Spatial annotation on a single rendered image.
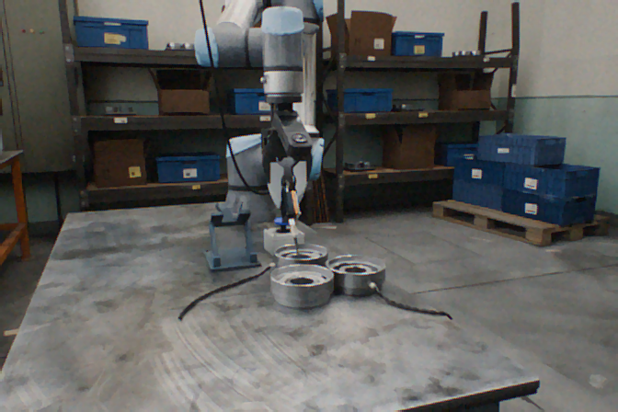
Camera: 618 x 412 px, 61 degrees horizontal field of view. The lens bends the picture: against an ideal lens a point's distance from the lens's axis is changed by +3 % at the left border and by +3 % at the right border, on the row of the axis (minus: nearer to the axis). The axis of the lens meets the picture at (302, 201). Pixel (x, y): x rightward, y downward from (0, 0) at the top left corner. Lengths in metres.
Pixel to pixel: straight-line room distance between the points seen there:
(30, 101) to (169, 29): 1.28
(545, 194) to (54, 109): 3.92
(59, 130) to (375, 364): 4.12
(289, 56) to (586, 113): 4.65
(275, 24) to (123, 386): 0.63
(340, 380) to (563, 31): 5.28
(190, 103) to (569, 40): 3.53
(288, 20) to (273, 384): 0.62
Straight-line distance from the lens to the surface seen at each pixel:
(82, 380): 0.70
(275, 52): 0.96
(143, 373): 0.69
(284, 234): 1.09
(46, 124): 4.62
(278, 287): 0.83
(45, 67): 4.62
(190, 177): 4.41
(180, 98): 4.32
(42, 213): 4.96
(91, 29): 4.36
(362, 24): 4.83
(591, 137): 5.41
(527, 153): 4.62
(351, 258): 0.96
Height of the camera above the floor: 1.12
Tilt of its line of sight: 11 degrees down
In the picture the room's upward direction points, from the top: straight up
